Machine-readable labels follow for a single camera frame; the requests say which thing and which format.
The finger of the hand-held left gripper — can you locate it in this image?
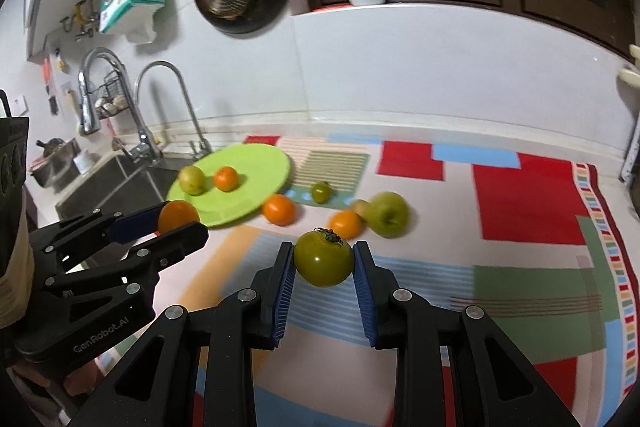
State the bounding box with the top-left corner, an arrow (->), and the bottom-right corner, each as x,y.
42,221 -> 209,305
29,201 -> 172,270

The colourful patchwork mat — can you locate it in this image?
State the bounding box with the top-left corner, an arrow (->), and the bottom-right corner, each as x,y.
95,134 -> 633,427

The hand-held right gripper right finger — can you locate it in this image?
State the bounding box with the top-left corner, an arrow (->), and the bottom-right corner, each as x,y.
352,241 -> 588,427

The stainless steel sink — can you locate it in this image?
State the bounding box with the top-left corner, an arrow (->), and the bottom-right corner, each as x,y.
55,152 -> 181,228

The large green tomato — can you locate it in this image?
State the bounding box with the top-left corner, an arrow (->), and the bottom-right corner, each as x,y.
293,228 -> 355,289

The orange-handled black brush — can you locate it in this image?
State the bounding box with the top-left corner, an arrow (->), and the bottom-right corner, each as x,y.
42,57 -> 60,115

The chrome pull-down faucet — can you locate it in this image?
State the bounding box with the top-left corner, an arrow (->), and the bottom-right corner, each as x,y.
76,47 -> 162,164

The brown kiwi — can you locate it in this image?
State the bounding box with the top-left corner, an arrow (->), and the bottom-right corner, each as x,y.
350,199 -> 373,223

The person's left forearm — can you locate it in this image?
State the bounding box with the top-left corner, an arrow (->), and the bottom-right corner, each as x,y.
0,187 -> 35,330

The metal knife rack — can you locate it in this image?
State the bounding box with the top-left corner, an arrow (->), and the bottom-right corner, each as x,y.
617,147 -> 640,185

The chrome gooseneck faucet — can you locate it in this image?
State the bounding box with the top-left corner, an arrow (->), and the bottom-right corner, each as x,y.
134,61 -> 213,158

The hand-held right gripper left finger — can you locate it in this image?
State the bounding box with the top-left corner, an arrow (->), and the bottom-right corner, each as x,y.
65,241 -> 296,427

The orange tangerine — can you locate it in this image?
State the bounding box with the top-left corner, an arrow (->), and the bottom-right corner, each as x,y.
329,209 -> 364,239
213,166 -> 240,192
157,200 -> 201,235
262,194 -> 299,226

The dark cooking pot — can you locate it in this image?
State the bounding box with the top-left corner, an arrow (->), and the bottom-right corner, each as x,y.
30,138 -> 81,188

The large green apple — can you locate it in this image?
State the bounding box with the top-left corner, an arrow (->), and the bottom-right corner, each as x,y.
367,192 -> 409,238

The black wire basket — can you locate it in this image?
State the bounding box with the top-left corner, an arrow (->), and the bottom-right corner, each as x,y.
95,72 -> 133,120

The lime green plate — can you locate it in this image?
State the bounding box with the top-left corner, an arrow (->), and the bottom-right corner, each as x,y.
165,144 -> 292,228

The metal wall tap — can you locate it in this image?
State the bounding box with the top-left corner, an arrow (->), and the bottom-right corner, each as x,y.
60,0 -> 101,42

